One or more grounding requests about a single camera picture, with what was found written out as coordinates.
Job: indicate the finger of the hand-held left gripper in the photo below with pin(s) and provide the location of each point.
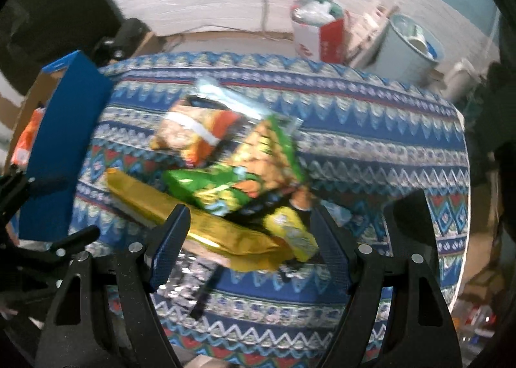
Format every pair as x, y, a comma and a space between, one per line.
68, 245
14, 190

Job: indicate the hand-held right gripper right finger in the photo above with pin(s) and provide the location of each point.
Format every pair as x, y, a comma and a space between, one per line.
330, 251

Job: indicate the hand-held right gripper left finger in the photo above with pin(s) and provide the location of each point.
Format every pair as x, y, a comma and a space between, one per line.
169, 245

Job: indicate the small yellow snack packet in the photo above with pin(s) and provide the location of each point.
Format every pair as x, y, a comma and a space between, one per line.
294, 233

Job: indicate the long gold snack packet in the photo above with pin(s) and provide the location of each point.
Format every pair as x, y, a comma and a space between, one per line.
217, 231

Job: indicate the orange red snack packet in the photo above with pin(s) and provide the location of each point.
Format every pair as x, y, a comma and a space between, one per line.
28, 138

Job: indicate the cardboard box with blue rim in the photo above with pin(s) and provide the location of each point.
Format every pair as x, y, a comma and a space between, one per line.
60, 142

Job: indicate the orange printed snack packet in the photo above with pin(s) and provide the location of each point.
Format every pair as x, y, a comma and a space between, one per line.
189, 138

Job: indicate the green bean snack packet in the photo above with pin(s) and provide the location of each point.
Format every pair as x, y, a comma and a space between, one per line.
258, 158

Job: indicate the blue patterned tablecloth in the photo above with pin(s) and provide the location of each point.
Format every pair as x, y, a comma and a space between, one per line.
363, 130

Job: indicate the clear plastic snack packet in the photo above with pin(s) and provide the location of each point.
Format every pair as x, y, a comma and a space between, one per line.
225, 96

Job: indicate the black cylindrical device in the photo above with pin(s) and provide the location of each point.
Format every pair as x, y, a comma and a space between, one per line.
125, 37

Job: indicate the small cardboard box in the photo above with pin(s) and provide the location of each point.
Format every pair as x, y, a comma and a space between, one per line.
152, 43

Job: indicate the grey trash bin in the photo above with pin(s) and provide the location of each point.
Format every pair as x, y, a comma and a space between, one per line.
403, 57

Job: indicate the red and white carton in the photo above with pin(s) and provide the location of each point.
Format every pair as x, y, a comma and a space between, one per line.
318, 39

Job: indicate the white flat carton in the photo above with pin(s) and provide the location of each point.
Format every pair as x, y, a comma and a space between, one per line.
365, 29

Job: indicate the white cup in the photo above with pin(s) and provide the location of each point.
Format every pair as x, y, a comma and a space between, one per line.
419, 44

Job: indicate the green white plastic wrap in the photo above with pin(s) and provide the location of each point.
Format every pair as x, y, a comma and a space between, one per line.
316, 5

